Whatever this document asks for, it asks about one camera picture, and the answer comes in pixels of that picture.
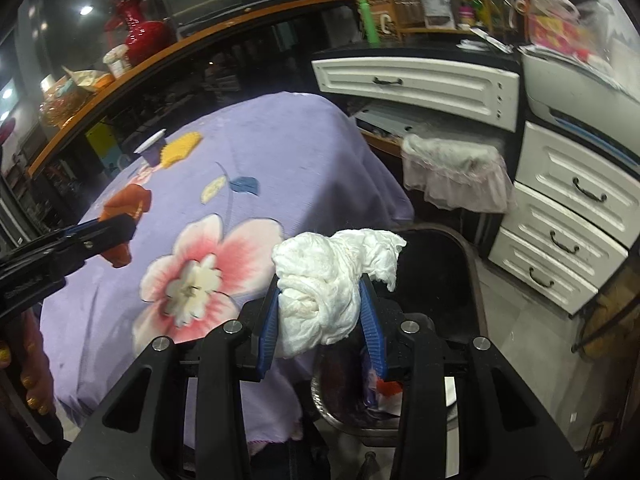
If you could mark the white tissue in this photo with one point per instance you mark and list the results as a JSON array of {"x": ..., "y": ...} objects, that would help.
[{"x": 320, "y": 280}]

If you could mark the person's left hand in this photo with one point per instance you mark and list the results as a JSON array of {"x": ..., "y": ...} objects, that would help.
[{"x": 30, "y": 360}]

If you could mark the black trash bin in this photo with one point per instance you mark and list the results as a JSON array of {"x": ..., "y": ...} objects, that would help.
[{"x": 440, "y": 270}]

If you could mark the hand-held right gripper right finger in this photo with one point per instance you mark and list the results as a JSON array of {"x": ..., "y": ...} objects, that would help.
[{"x": 374, "y": 335}]

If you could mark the orange gold basket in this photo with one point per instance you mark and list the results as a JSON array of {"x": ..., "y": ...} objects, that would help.
[{"x": 60, "y": 102}]

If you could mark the white drawer cabinet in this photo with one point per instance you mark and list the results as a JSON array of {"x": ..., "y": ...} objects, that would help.
[{"x": 560, "y": 220}]

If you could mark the white printer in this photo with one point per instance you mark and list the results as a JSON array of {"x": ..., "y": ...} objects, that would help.
[{"x": 575, "y": 90}]

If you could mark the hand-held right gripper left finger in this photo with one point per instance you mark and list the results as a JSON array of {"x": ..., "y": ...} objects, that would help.
[{"x": 267, "y": 335}]

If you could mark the pink yellow printed box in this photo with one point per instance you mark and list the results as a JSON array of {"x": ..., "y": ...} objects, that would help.
[{"x": 560, "y": 35}]

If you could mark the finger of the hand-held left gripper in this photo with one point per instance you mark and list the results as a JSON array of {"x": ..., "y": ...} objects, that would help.
[
  {"x": 100, "y": 247},
  {"x": 95, "y": 227}
]

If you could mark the yellowish packet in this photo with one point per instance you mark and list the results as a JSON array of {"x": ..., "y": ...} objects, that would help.
[{"x": 87, "y": 80}]

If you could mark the purple floral tablecloth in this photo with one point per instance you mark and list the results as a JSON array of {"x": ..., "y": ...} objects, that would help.
[{"x": 280, "y": 170}]

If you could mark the pink lace cloth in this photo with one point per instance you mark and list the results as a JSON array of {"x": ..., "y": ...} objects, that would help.
[{"x": 455, "y": 175}]

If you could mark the white wide drawer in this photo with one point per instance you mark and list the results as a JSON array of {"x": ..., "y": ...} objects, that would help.
[{"x": 415, "y": 87}]

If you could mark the purple paper cup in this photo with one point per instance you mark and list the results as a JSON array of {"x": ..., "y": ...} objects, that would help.
[{"x": 150, "y": 152}]

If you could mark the green bottle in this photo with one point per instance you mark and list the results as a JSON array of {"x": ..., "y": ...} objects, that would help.
[{"x": 369, "y": 22}]

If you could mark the round foil container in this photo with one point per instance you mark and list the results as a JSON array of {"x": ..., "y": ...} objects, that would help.
[{"x": 340, "y": 390}]

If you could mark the red vase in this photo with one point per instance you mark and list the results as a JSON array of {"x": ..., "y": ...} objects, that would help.
[{"x": 142, "y": 37}]

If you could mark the wooden counter ledge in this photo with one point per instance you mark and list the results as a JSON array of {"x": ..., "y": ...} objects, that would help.
[{"x": 200, "y": 40}]

